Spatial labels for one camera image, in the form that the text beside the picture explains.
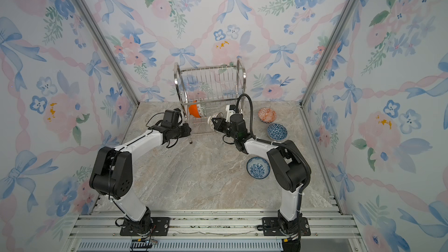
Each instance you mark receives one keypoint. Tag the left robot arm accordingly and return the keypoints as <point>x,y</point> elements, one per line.
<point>112,176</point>

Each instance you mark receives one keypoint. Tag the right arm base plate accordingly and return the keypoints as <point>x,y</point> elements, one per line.
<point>277,226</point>

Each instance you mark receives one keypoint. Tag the blue triangle patterned bowl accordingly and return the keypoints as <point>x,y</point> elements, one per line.
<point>277,132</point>

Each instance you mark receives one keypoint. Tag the aluminium mounting rail frame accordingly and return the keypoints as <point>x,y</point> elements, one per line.
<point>322,229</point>

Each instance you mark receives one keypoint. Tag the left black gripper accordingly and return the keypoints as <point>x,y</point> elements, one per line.
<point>188,132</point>

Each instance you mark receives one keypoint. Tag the green patterned ceramic bowl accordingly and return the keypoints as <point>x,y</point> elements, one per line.
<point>202,110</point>

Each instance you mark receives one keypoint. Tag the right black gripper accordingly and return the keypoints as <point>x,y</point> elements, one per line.
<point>221,125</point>

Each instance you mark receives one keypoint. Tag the blue floral ceramic bowl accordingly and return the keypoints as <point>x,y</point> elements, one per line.
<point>258,168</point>

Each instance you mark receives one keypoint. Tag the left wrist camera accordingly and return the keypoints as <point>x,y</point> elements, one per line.
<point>172,118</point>

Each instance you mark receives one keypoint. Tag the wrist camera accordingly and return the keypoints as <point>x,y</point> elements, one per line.
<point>230,110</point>
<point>172,118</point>

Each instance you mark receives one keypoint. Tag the steel two-tier dish rack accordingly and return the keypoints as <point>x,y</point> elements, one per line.
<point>214,86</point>

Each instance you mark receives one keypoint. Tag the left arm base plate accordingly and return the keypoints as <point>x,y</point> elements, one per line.
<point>153,226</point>

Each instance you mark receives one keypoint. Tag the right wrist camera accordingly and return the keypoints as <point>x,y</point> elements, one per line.
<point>230,110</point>

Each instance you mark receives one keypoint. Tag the red patterned ceramic bowl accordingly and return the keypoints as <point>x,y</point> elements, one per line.
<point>267,115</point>

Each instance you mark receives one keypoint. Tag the orange plastic bowl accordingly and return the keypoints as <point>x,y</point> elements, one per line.
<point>195,110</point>

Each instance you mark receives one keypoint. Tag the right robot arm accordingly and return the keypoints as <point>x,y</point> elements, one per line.
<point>291,170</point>

